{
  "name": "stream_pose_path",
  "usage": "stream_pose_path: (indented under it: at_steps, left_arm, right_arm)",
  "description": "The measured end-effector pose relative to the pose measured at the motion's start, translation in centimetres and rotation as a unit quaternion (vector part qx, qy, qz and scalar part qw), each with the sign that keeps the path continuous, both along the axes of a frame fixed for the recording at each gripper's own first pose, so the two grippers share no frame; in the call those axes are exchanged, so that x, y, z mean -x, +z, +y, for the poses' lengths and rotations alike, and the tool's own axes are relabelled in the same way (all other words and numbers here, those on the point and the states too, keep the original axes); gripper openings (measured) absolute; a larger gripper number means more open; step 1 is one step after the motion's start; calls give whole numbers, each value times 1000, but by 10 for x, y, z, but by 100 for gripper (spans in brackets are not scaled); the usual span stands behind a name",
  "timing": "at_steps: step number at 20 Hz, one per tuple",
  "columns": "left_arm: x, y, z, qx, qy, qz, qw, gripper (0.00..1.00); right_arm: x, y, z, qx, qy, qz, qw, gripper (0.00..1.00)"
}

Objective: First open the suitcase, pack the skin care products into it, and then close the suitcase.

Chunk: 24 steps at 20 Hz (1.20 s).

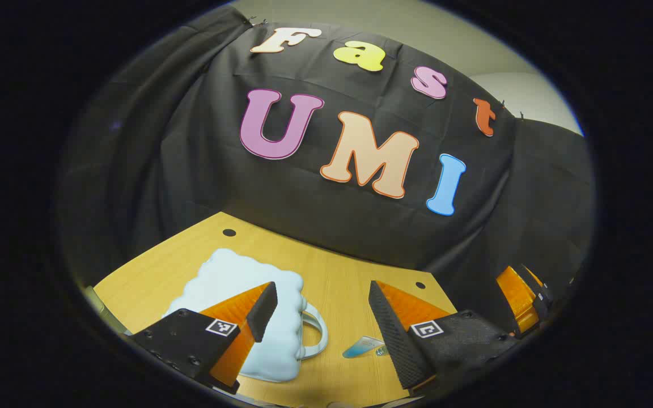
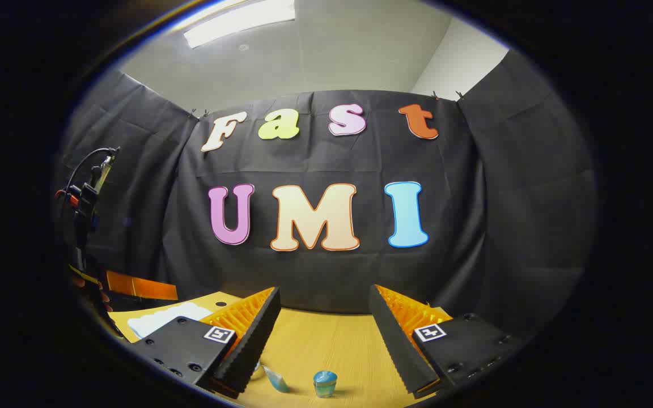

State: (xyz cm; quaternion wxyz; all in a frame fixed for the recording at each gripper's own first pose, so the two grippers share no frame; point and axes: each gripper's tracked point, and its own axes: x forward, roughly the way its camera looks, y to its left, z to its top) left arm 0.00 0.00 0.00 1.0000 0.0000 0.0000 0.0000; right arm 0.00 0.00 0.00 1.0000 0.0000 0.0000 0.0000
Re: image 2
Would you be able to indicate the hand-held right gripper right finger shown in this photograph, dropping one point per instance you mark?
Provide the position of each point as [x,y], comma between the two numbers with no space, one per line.
[397,348]

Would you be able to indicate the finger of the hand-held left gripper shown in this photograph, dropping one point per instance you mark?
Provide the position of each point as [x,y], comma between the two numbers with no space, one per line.
[139,286]

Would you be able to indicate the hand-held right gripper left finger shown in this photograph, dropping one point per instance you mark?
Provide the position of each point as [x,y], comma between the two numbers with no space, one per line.
[253,345]

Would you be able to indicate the blue skincare tube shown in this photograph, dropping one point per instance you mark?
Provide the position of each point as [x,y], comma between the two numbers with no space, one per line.
[276,379]

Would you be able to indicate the light blue suitcase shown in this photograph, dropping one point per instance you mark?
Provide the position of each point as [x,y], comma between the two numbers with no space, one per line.
[162,323]

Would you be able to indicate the blue skincare bottle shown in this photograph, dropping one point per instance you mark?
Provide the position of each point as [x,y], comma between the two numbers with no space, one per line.
[325,384]

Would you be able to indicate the black backdrop cloth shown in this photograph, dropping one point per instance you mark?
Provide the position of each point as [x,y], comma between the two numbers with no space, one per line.
[326,277]

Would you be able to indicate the ceiling light panel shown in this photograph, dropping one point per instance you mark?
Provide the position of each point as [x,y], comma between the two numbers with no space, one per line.
[236,21]

